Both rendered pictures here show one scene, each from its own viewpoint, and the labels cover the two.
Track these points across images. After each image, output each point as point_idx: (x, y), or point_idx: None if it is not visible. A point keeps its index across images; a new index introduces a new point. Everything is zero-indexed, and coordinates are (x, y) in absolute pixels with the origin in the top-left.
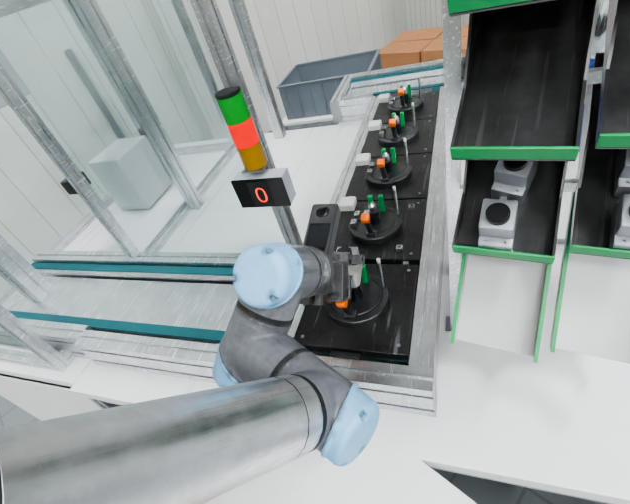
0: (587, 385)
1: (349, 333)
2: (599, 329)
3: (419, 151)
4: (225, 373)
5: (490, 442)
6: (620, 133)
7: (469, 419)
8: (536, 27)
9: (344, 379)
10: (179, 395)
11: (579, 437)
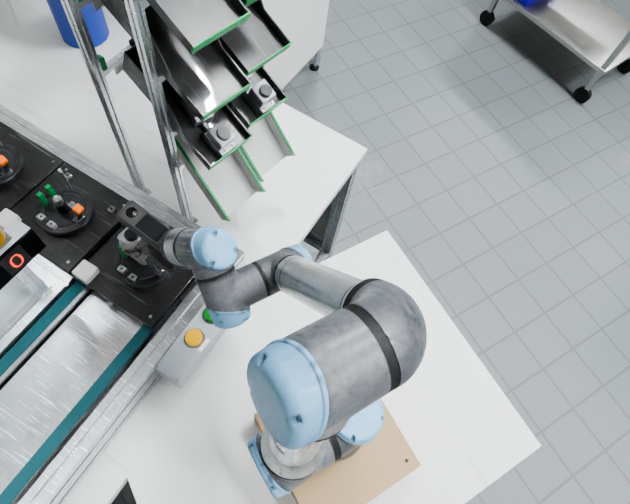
0: (267, 187)
1: (171, 281)
2: (263, 155)
3: None
4: (240, 313)
5: (272, 249)
6: (254, 67)
7: (255, 251)
8: (159, 19)
9: (280, 250)
10: (309, 277)
11: (289, 209)
